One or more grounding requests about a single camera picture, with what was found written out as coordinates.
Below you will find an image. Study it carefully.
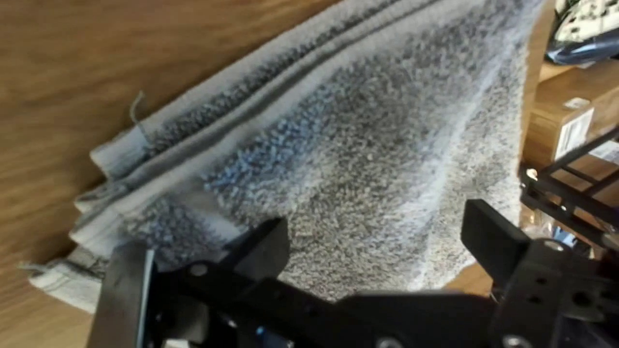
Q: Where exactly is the small cardboard box white label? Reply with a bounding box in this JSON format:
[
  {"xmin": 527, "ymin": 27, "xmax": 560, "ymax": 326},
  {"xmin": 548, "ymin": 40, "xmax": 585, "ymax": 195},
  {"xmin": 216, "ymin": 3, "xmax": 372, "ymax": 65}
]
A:
[{"xmin": 521, "ymin": 59, "xmax": 619, "ymax": 189}]

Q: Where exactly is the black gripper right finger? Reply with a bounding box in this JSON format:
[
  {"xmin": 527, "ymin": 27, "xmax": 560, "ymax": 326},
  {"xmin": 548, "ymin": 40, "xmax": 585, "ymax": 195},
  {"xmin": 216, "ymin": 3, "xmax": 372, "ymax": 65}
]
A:
[{"xmin": 461, "ymin": 197, "xmax": 619, "ymax": 348}]

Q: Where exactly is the dark blue bag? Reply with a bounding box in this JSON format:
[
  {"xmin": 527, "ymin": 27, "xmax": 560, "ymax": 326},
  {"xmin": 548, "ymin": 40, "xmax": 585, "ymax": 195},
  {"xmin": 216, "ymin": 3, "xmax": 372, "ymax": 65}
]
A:
[{"xmin": 544, "ymin": 25, "xmax": 619, "ymax": 67}]

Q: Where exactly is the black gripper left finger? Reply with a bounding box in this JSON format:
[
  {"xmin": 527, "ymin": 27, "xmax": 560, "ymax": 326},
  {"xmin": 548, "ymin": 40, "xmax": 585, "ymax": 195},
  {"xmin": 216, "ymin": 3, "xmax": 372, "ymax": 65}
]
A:
[{"xmin": 86, "ymin": 216, "xmax": 345, "ymax": 348}]

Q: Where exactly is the patterned white grey item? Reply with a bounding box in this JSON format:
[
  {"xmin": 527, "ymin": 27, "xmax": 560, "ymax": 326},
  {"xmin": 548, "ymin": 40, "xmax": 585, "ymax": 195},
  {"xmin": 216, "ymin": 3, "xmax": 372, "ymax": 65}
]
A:
[{"xmin": 552, "ymin": 0, "xmax": 619, "ymax": 46}]

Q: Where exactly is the black metal rack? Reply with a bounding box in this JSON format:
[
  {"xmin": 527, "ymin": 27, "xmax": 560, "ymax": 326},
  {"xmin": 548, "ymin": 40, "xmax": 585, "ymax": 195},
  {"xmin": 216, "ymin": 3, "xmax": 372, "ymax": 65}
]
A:
[{"xmin": 519, "ymin": 127, "xmax": 619, "ymax": 249}]

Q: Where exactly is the grey cloth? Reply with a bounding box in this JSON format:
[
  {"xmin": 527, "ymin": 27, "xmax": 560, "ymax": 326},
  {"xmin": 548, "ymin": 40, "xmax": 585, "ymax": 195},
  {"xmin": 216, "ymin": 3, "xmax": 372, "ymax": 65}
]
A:
[{"xmin": 22, "ymin": 0, "xmax": 550, "ymax": 315}]

